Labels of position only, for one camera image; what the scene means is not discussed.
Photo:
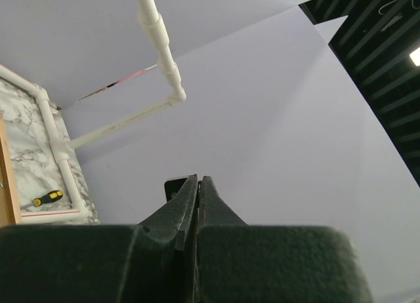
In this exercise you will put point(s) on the yellow black screwdriver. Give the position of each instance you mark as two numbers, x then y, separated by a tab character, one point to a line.
48	198

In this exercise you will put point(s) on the white PVC pipe rack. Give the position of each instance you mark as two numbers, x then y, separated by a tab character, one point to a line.
152	23

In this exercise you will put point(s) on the brown wooden picture frame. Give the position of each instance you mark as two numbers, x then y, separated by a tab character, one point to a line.
10	205

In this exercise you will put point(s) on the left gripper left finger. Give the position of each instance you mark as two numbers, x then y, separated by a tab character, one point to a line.
152	261

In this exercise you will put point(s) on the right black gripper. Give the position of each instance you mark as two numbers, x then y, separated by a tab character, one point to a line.
174	187

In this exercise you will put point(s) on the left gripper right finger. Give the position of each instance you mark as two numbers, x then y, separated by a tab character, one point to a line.
238	262

